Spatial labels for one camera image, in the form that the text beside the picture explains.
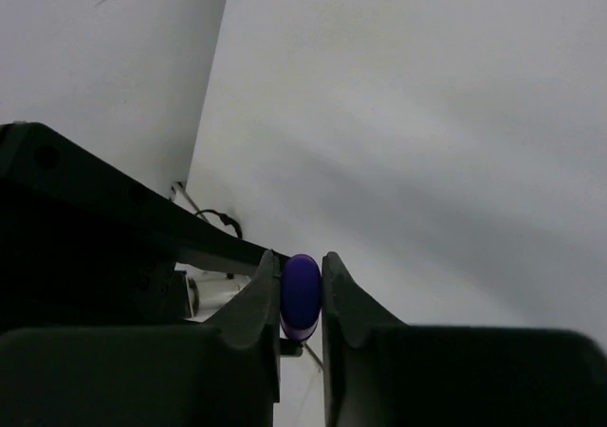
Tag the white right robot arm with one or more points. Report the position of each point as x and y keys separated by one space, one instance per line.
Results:
x=119 y=308

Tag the black purple highlighter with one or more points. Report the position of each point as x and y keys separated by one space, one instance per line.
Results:
x=301 y=297

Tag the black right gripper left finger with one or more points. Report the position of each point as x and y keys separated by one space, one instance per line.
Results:
x=222 y=372

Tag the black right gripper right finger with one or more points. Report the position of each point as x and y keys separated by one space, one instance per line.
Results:
x=379 y=371

